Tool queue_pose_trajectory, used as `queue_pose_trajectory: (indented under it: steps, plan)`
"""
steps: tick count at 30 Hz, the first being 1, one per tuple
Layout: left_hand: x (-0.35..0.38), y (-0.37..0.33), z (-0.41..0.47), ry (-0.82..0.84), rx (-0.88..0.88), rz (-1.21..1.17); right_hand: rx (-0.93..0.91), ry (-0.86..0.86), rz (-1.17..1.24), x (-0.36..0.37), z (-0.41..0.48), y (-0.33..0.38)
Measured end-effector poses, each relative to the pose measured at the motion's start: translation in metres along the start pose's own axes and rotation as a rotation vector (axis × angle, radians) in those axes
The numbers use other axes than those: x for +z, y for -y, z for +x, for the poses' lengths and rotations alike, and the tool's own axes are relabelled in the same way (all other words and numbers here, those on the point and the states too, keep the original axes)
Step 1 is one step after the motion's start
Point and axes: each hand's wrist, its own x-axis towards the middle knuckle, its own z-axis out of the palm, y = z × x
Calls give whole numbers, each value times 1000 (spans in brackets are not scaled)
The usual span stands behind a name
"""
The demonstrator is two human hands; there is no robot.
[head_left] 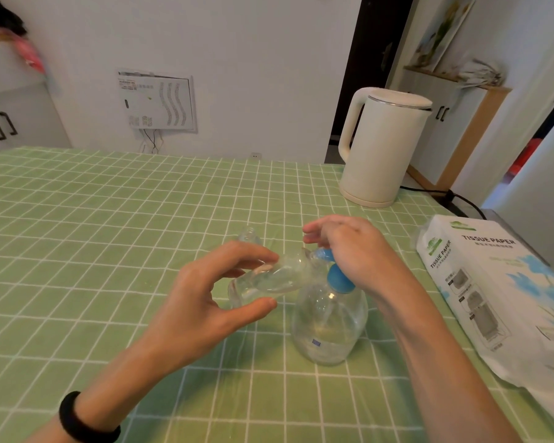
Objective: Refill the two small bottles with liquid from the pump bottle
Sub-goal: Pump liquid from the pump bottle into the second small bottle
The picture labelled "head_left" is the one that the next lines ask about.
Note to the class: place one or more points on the person's left hand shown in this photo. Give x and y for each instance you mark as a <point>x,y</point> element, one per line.
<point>191,318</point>

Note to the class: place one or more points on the person's right hand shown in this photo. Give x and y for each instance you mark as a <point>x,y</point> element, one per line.
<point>371,258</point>

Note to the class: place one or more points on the large clear bottle blue pump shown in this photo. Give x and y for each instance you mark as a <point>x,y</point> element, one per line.
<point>328,325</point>

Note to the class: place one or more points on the small clear plastic bottle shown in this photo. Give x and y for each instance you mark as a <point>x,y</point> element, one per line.
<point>279,276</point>
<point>249,235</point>

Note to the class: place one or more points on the person's left forearm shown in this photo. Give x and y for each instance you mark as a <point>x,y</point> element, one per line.
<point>106,401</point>

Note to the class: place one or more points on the person's right forearm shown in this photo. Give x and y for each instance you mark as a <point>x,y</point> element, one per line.
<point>457,378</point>

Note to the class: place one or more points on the cream electric kettle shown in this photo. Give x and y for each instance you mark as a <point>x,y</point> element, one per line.
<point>381,149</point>

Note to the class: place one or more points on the white tissue paper pack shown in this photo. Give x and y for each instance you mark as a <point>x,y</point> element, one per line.
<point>484,286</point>

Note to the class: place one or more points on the green checked tablecloth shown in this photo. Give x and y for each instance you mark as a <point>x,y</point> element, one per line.
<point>74,281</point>

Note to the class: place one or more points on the white door wooden side cabinet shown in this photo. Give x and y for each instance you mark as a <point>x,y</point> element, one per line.
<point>443,138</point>

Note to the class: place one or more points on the black wrist band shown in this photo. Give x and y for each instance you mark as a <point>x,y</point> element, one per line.
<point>71,422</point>

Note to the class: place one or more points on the red object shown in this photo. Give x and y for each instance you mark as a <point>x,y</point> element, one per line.
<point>524,156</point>

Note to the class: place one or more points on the crumpled grey paper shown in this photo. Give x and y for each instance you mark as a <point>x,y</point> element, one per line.
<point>480,73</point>

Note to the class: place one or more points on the leaning framed picture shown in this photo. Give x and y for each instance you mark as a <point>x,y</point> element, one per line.
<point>441,34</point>

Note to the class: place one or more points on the wooden top white cabinet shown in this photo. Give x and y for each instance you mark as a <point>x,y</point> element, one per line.
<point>20,117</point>

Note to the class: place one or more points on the pink hanging item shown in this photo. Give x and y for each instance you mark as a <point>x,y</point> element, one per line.
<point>30,52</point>

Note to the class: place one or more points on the black hanging item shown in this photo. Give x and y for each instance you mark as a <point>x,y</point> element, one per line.
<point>2,16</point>

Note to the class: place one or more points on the white wall socket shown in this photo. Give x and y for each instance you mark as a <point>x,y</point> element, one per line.
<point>256,155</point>

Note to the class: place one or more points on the white wall panel cover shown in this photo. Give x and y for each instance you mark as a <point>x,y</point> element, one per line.
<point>159,99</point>

